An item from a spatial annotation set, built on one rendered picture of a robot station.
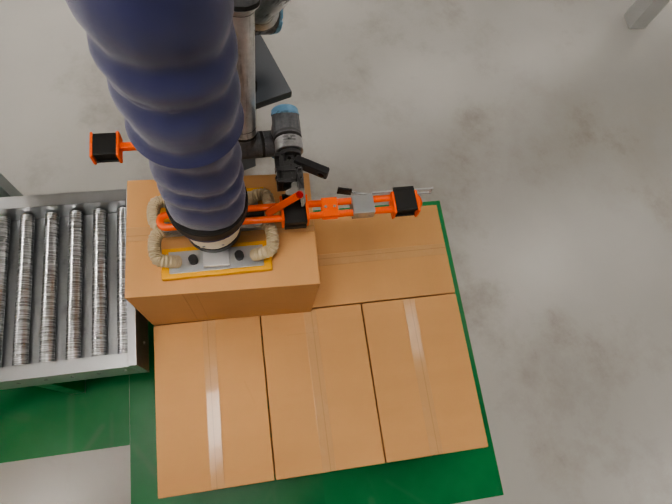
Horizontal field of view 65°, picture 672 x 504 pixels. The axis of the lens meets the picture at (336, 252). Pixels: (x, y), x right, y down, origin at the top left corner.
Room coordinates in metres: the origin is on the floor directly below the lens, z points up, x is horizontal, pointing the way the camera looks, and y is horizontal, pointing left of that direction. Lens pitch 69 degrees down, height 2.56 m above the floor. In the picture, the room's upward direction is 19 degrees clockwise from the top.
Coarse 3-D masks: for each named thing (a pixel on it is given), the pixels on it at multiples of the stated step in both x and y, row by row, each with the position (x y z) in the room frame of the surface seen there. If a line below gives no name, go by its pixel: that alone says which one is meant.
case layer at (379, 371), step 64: (320, 256) 0.72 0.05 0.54; (384, 256) 0.81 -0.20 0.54; (256, 320) 0.38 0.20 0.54; (320, 320) 0.47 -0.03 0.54; (384, 320) 0.55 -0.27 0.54; (448, 320) 0.64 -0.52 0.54; (192, 384) 0.09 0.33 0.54; (256, 384) 0.16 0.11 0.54; (320, 384) 0.24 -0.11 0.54; (384, 384) 0.32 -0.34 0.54; (448, 384) 0.40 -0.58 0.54; (192, 448) -0.12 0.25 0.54; (256, 448) -0.05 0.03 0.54; (320, 448) 0.02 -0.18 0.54; (384, 448) 0.10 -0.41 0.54; (448, 448) 0.17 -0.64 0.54
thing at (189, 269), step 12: (168, 252) 0.41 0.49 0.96; (180, 252) 0.42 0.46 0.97; (192, 252) 0.44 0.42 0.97; (240, 252) 0.48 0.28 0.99; (192, 264) 0.40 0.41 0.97; (240, 264) 0.45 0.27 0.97; (252, 264) 0.47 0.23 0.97; (264, 264) 0.48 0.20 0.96; (168, 276) 0.34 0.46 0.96; (180, 276) 0.35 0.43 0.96; (192, 276) 0.37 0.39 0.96; (204, 276) 0.38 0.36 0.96
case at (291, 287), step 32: (128, 192) 0.56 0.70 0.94; (128, 224) 0.46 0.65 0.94; (128, 256) 0.36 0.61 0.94; (288, 256) 0.54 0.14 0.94; (128, 288) 0.27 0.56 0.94; (160, 288) 0.30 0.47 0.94; (192, 288) 0.34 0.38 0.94; (224, 288) 0.37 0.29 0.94; (256, 288) 0.40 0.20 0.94; (288, 288) 0.44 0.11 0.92; (160, 320) 0.25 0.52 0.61; (192, 320) 0.30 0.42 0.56
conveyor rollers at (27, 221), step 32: (0, 224) 0.40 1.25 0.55; (32, 224) 0.45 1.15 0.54; (96, 224) 0.53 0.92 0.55; (0, 256) 0.29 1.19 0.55; (32, 256) 0.33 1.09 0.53; (96, 256) 0.41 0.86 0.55; (0, 288) 0.18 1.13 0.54; (96, 288) 0.30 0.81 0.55; (0, 320) 0.07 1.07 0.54; (96, 320) 0.18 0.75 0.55; (0, 352) -0.03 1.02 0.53; (96, 352) 0.08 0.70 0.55
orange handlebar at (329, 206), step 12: (120, 144) 0.65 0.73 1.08; (132, 144) 0.67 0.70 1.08; (264, 204) 0.62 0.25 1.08; (312, 204) 0.68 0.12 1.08; (324, 204) 0.69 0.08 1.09; (336, 204) 0.70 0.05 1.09; (348, 204) 0.72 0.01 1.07; (420, 204) 0.80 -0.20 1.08; (264, 216) 0.59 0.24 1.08; (276, 216) 0.60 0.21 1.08; (312, 216) 0.64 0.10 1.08; (324, 216) 0.65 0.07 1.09; (336, 216) 0.67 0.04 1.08; (168, 228) 0.45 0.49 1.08
